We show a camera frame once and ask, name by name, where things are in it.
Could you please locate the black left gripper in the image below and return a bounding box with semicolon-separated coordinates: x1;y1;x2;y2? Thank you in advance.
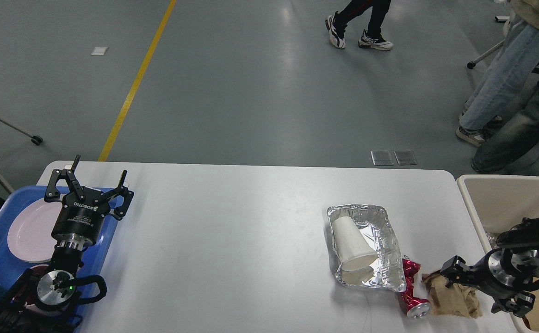
44;155;135;248

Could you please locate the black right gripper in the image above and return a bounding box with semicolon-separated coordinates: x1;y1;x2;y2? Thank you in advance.
440;249;536;318

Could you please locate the brown paper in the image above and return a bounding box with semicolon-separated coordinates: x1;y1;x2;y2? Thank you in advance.
421;271;483;319

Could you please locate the pink plate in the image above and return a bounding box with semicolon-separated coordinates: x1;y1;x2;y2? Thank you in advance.
7;197;62;264

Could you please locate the crushed red can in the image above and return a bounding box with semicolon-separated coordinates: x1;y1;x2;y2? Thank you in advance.
398;256;431;320

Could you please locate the pink mug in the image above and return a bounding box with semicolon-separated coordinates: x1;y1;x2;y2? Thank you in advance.
25;264;75;317

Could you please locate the aluminium foil tray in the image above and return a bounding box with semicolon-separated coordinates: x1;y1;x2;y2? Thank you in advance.
326;204;406;293

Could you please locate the white paper cup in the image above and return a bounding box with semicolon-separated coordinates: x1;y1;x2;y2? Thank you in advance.
331;216;378;271

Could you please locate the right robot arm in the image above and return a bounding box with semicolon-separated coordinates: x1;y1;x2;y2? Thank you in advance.
440;217;539;318

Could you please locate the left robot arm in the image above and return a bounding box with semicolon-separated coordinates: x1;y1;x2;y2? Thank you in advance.
0;155;134;333

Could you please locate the beige plastic bin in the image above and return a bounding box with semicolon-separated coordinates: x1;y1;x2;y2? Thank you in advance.
456;175;539;333

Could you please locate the blue plastic tray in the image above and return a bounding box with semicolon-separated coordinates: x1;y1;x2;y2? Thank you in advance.
0;186;118;316

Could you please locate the person in grey jeans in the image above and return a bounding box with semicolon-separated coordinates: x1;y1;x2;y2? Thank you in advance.
471;89;539;176

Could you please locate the floor socket plate right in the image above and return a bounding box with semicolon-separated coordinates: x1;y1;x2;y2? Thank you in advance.
394;150;418;165

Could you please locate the floor socket plate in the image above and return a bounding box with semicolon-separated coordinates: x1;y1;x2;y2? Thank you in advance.
371;150;395;166
394;150;418;165

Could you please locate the floor socket plate left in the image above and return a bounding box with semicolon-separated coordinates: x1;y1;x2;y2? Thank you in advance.
371;150;395;166

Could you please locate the person in light jeans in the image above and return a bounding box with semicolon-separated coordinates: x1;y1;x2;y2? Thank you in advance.
455;0;539;147

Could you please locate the person in black trousers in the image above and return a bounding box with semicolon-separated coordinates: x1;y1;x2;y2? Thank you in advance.
325;0;394;51

